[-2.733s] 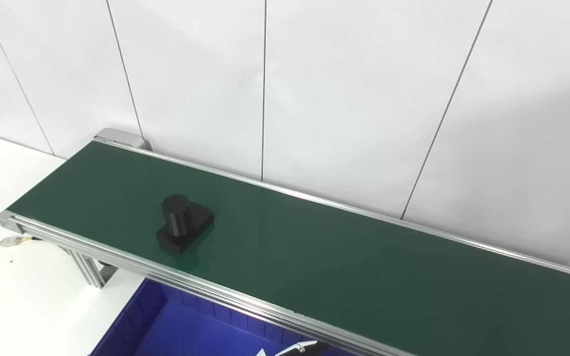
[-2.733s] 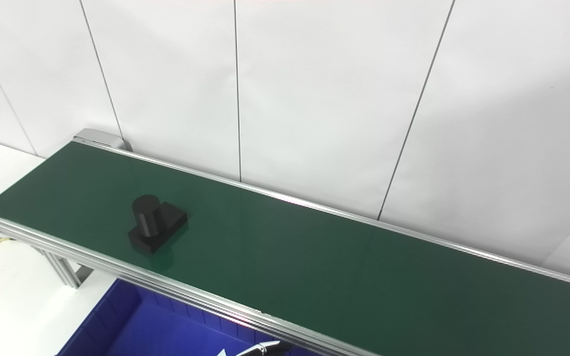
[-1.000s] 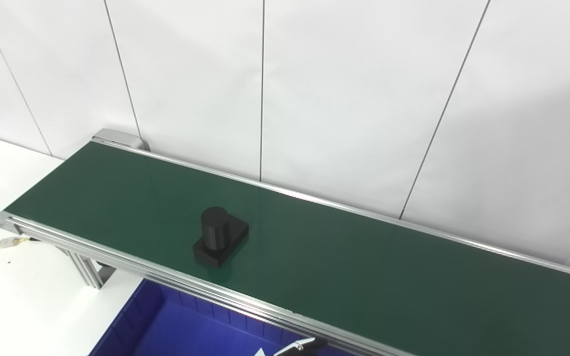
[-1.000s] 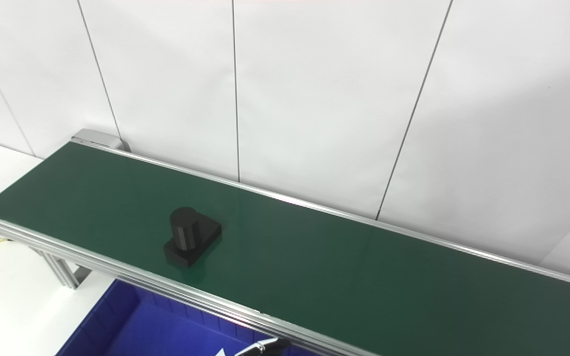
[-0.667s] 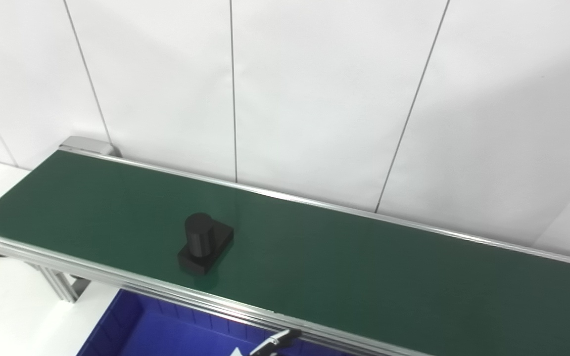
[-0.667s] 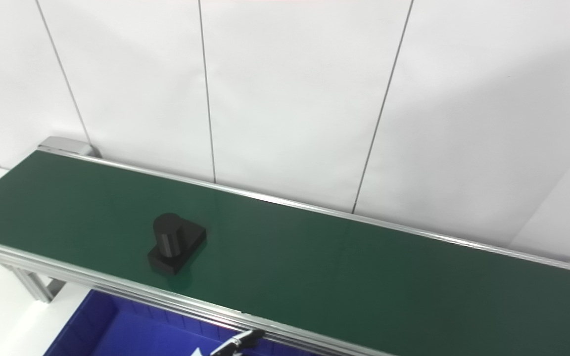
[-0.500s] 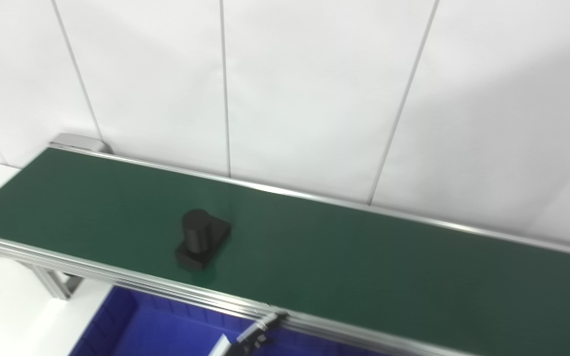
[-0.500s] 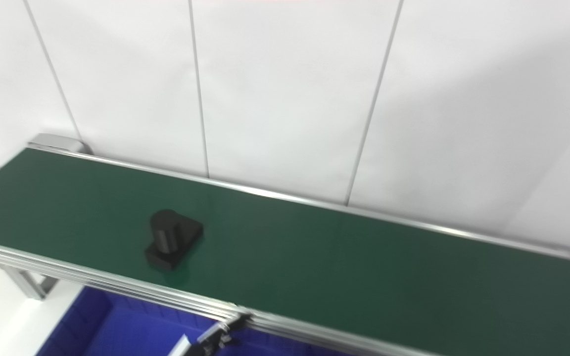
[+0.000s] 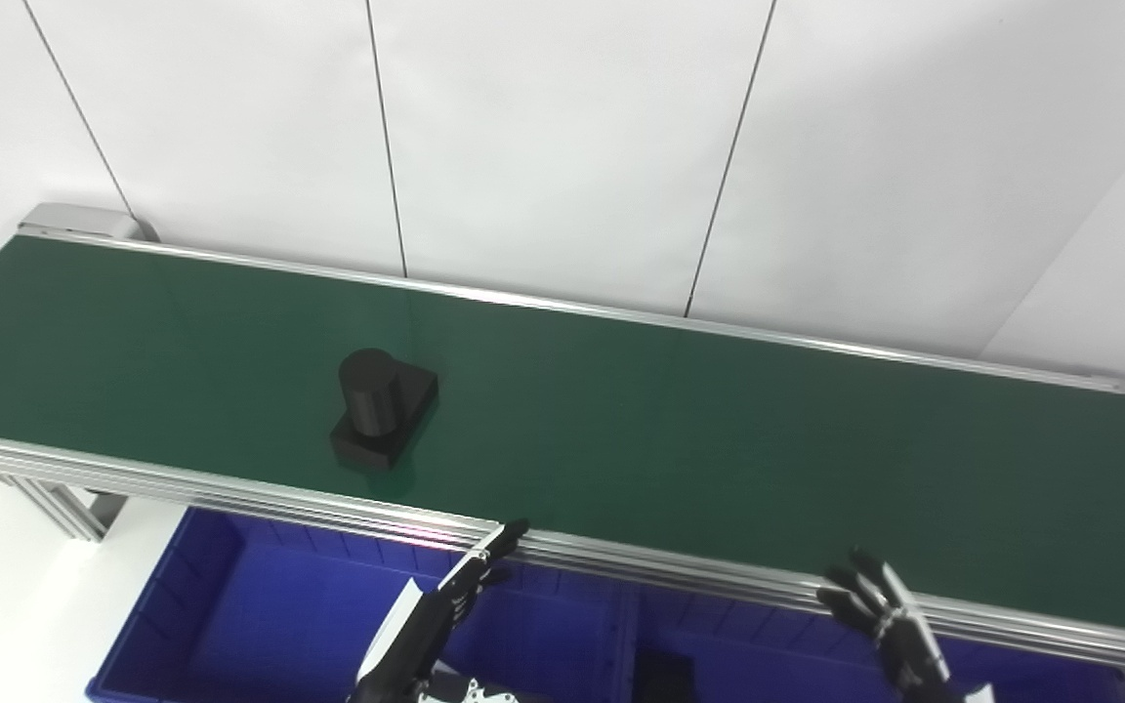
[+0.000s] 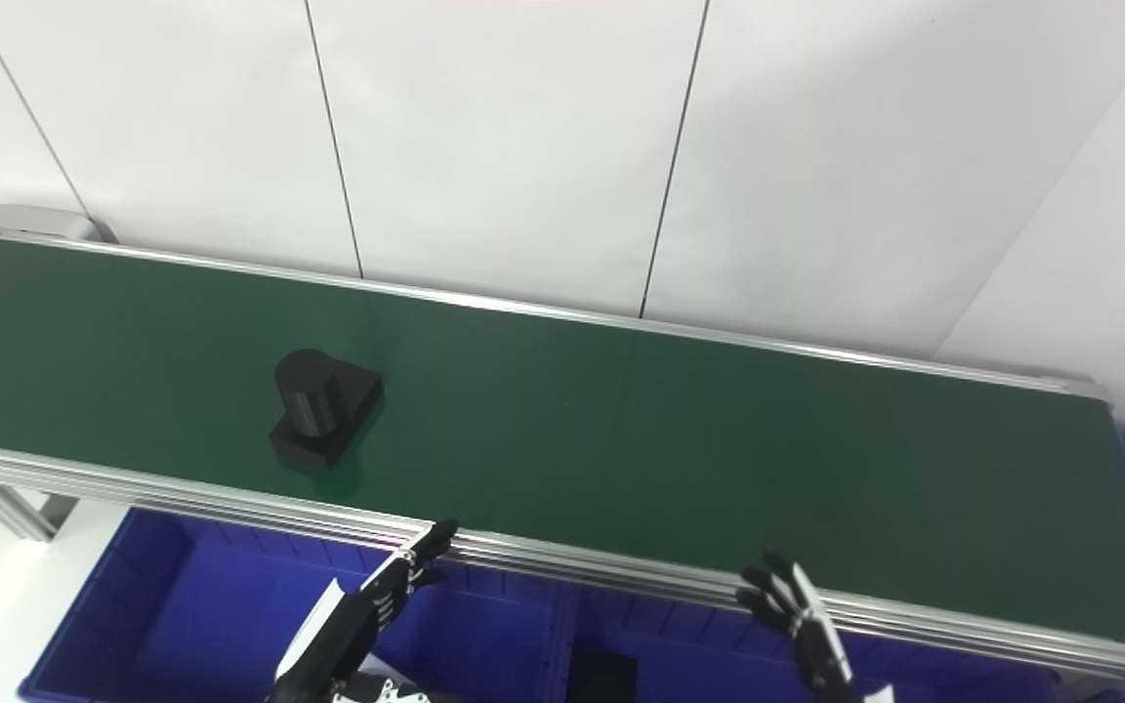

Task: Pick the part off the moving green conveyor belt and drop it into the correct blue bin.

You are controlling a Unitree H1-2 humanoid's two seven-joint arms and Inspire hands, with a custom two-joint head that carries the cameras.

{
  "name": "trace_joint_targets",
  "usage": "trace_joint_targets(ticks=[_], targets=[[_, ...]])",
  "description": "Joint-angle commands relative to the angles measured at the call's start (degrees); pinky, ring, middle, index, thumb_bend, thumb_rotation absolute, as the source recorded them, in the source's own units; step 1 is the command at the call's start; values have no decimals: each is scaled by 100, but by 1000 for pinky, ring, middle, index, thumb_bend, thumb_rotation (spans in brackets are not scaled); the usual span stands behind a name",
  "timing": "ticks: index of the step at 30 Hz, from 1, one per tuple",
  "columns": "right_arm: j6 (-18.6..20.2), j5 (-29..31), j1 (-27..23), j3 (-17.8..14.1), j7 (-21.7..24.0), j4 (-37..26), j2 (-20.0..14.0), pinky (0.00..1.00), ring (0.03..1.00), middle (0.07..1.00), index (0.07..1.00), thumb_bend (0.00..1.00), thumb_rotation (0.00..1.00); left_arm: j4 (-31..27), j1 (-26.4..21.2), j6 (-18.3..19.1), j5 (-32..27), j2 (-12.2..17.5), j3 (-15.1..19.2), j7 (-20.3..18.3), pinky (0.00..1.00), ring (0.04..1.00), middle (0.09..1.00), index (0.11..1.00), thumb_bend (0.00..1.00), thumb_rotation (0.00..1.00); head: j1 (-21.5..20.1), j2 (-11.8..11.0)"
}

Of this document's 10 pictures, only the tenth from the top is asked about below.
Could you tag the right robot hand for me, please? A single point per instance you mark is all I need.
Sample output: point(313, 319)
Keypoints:
point(812, 635)

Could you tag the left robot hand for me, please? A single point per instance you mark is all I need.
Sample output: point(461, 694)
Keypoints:
point(338, 644)

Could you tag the black cylinder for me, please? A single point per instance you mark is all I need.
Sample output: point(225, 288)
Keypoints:
point(313, 405)
point(602, 682)

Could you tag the blue bin with black parts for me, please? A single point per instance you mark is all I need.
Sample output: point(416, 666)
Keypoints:
point(699, 654)

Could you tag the blue bin with white part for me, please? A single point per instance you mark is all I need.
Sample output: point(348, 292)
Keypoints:
point(201, 615)

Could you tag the green conveyor belt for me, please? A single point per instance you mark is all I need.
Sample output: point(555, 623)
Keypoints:
point(572, 557)
point(670, 449)

